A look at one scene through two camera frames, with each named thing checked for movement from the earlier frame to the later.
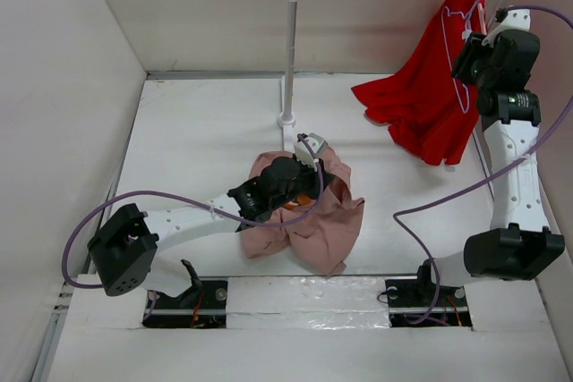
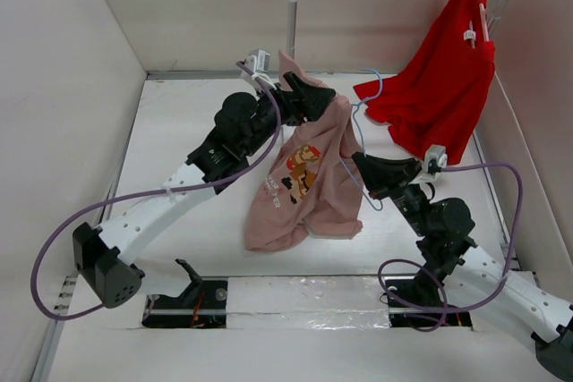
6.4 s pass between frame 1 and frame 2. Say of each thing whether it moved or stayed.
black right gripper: moved
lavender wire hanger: moved
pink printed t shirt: moved
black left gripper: moved
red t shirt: stayed
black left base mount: stayed
